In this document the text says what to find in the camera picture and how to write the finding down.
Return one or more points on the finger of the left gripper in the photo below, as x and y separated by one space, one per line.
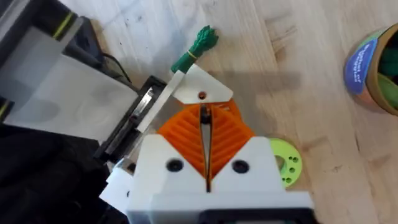
202 82

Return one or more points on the green toy asparagus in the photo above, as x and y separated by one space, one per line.
199 48

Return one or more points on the round tub of toys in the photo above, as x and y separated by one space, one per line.
376 71

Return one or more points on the green disc with holes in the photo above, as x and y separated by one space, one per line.
290 161

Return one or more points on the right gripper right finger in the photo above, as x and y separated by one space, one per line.
230 140

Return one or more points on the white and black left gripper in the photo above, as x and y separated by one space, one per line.
46 180

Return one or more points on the pale upright wrist plate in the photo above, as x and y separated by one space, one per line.
68 93

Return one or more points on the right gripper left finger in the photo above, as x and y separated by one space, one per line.
183 140

